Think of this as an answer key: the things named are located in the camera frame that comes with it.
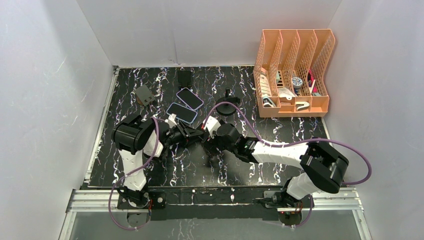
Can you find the white flat card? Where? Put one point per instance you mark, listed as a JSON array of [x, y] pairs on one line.
[[312, 85]]

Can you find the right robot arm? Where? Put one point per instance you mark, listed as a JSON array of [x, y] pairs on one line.
[[323, 166]]

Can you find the magenta notebook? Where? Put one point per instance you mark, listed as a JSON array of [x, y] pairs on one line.
[[309, 77]]

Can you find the orange desk file organizer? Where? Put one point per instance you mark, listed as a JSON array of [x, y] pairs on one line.
[[293, 52]]

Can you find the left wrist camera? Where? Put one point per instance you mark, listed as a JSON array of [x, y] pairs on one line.
[[171, 120]]

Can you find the round blue lid jar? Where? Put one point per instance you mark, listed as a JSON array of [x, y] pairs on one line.
[[297, 82]]

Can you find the green tall box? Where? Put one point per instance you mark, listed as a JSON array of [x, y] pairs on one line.
[[278, 78]]

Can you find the dark wooden phone stand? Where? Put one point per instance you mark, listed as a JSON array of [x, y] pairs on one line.
[[144, 96]]

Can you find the white oval label pack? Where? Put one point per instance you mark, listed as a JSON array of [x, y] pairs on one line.
[[264, 85]]

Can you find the teal stapler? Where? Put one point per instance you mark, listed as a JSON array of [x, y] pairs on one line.
[[267, 102]]

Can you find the black round base phone stand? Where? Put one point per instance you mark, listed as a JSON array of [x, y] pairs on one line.
[[226, 105]]

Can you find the blue case phone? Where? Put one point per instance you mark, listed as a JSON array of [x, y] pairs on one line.
[[182, 113]]

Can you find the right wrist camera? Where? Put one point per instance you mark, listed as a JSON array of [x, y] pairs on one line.
[[211, 125]]

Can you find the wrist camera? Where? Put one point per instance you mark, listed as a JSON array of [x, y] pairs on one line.
[[171, 120], [211, 125]]

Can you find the purple case phone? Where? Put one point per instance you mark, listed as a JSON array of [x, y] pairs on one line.
[[190, 99]]

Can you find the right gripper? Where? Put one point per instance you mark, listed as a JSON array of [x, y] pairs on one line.
[[209, 142]]

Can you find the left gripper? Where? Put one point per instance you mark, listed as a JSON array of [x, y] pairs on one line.
[[193, 135]]

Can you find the black folding phone stand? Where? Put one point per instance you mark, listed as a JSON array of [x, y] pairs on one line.
[[184, 78]]

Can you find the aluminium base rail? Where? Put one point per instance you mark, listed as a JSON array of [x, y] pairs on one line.
[[212, 213]]

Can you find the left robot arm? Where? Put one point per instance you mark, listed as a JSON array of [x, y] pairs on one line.
[[139, 142]]

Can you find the white plastic packet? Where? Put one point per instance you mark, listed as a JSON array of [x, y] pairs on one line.
[[285, 93]]

